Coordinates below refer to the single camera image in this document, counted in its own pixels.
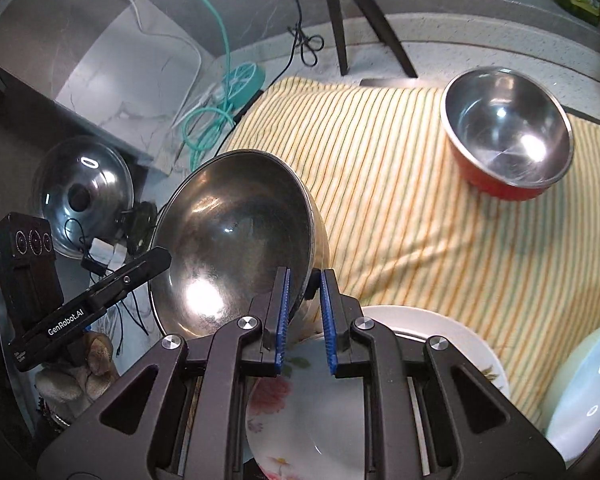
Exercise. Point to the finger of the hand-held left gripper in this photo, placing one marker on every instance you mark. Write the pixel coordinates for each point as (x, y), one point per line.
(135, 271)

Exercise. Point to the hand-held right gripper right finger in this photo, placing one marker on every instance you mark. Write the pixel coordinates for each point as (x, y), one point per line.
(328, 325)

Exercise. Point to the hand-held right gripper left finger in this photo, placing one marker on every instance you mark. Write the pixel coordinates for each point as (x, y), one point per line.
(283, 320)

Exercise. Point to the large stainless steel bowl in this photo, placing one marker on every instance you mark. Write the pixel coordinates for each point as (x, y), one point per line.
(230, 240)

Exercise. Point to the pink flower white plate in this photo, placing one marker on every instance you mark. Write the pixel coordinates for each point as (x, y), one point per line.
(310, 420)

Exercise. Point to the floral rim white plate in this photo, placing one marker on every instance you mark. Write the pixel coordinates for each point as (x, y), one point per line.
(445, 330)

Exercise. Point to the white ceramic bowl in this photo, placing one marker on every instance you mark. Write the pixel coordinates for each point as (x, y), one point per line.
(590, 385)

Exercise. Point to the person's left hand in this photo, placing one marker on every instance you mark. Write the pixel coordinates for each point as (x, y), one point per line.
(87, 375)

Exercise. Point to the white plug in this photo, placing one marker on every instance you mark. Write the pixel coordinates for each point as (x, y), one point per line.
(107, 255)

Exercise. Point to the black round adapter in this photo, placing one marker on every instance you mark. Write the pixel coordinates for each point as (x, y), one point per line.
(140, 222)

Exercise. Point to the steel pot lid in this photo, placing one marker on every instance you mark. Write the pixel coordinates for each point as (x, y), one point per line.
(90, 175)

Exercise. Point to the yellow striped cloth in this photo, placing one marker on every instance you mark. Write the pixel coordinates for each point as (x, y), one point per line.
(405, 220)

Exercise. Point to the red steel-lined bowl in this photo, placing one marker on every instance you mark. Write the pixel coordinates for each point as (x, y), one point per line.
(505, 125)

